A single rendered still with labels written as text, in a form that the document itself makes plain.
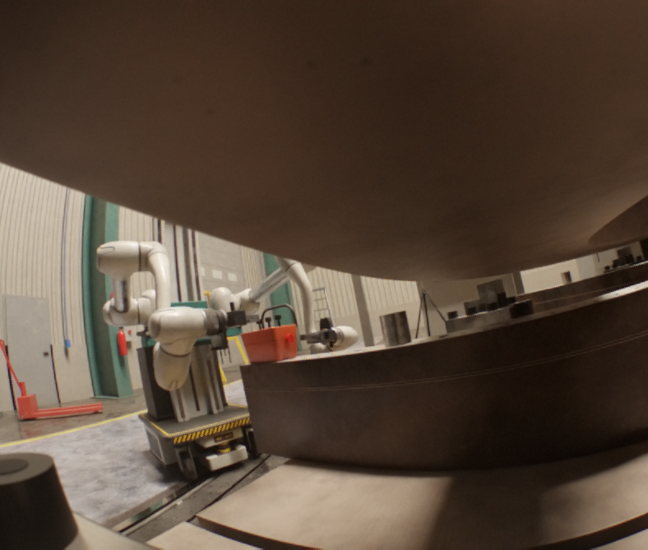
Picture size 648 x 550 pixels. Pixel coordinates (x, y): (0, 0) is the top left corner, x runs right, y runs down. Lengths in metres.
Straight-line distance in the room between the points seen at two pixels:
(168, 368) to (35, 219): 6.99
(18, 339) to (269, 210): 6.85
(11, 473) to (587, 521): 0.74
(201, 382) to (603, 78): 2.25
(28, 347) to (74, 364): 1.17
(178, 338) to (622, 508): 1.11
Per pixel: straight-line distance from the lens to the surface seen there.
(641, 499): 0.75
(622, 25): 0.16
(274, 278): 2.00
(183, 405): 2.16
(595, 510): 0.73
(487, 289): 1.87
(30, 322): 7.12
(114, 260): 1.37
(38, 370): 7.09
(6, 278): 7.16
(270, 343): 1.14
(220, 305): 2.08
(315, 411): 1.06
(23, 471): 0.19
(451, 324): 1.89
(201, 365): 2.24
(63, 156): 0.15
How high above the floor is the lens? 0.77
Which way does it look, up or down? 10 degrees up
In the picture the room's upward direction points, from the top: 11 degrees counter-clockwise
